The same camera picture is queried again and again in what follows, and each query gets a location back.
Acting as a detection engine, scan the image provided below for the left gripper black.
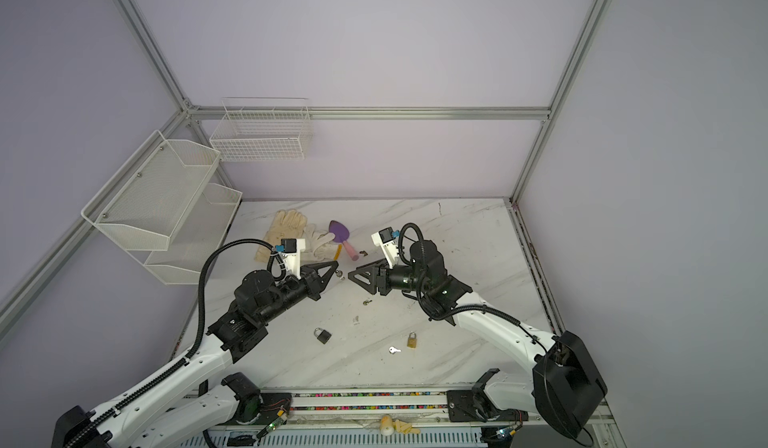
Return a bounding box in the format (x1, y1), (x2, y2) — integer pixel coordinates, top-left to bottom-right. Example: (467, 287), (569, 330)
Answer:
(258, 260), (338, 326)

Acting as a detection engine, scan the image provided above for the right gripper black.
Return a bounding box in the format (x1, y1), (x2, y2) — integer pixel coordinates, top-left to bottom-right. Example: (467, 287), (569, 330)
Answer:
(347, 257), (429, 299)

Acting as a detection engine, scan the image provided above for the black padlock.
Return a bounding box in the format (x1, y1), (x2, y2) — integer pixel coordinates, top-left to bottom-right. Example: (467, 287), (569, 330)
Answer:
(314, 328), (332, 344)

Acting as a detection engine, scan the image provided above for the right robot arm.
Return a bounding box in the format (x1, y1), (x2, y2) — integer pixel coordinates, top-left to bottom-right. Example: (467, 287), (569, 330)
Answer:
(348, 222), (607, 447)

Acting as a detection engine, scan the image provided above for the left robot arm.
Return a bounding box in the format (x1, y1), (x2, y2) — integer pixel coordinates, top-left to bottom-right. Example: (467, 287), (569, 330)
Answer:
(52, 239), (338, 447)

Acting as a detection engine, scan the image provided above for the white knit glove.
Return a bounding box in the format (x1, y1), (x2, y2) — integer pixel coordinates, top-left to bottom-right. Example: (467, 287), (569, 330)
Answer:
(302, 224), (337, 262)

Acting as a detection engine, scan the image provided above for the purple pink trowel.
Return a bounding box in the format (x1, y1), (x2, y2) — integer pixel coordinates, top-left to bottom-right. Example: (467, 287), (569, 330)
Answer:
(328, 220), (359, 261)

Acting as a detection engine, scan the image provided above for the beige leather glove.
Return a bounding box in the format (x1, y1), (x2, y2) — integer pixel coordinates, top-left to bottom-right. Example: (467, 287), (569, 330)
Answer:
(263, 209), (308, 246)

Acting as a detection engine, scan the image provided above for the brass padlock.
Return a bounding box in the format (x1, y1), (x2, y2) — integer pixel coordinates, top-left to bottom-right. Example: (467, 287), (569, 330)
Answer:
(407, 332), (418, 349)

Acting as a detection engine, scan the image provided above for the lower white mesh shelf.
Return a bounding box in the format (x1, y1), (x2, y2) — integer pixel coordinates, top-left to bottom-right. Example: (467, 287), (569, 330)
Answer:
(143, 183), (242, 285)

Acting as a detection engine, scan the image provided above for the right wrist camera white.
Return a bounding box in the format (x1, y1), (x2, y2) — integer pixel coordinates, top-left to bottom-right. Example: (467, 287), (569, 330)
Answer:
(371, 230), (400, 268)

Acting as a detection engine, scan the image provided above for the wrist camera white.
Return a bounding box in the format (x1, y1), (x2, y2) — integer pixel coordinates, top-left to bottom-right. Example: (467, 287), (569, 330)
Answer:
(371, 230), (400, 268)
(276, 238), (306, 279)

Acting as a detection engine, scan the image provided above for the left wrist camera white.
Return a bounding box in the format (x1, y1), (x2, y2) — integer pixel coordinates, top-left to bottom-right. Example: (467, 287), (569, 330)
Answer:
(276, 238), (306, 279)

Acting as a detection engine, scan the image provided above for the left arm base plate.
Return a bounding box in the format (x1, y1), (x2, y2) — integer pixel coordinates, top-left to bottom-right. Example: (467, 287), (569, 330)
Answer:
(235, 392), (293, 425)

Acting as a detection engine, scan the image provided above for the beige toy on rail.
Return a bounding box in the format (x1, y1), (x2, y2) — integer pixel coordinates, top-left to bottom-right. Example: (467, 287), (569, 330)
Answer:
(379, 415), (421, 437)

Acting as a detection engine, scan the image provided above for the aluminium rail frame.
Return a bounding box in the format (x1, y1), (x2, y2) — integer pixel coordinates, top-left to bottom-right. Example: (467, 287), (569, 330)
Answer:
(113, 383), (619, 448)

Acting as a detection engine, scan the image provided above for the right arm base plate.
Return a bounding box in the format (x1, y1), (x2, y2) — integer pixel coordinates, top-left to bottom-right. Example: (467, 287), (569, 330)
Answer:
(446, 390), (529, 423)

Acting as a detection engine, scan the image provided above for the white wire basket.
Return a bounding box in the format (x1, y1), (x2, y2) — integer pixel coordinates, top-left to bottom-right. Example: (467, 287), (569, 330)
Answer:
(209, 98), (314, 162)

